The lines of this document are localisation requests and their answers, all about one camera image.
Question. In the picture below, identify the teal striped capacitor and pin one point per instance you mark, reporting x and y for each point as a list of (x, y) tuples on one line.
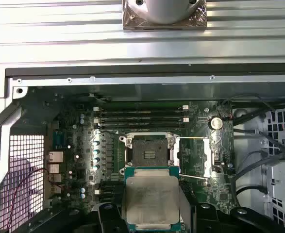
[(96, 160), (97, 167), (97, 132), (96, 152), (96, 143)]

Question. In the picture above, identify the black and silver PC case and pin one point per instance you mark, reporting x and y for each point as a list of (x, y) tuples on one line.
[(132, 80)]

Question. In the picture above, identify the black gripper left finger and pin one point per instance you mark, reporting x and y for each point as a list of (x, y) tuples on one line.
[(108, 218)]

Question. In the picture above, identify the silver metal drive cage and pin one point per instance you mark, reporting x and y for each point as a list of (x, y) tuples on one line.
[(281, 179)]

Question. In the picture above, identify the silver topped CPU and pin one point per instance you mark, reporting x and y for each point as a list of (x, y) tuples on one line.
[(152, 199)]

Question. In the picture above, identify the CPU socket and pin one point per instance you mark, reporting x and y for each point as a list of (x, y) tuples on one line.
[(144, 145)]

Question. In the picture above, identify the green motherboard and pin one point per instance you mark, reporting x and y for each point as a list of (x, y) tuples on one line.
[(205, 194)]

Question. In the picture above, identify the silver coin battery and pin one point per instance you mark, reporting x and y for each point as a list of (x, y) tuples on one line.
[(216, 123)]

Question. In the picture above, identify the teal rear port connector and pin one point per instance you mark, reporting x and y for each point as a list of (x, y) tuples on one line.
[(59, 139)]

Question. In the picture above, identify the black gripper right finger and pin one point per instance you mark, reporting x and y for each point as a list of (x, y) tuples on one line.
[(212, 221)]

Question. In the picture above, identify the silver rear port connector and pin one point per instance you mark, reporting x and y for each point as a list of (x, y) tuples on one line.
[(55, 156), (55, 178), (54, 168), (56, 188)]

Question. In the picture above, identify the black RAM slot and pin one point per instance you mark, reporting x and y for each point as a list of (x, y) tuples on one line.
[(132, 113), (132, 119), (109, 189), (132, 108), (132, 125), (108, 195), (107, 201)]

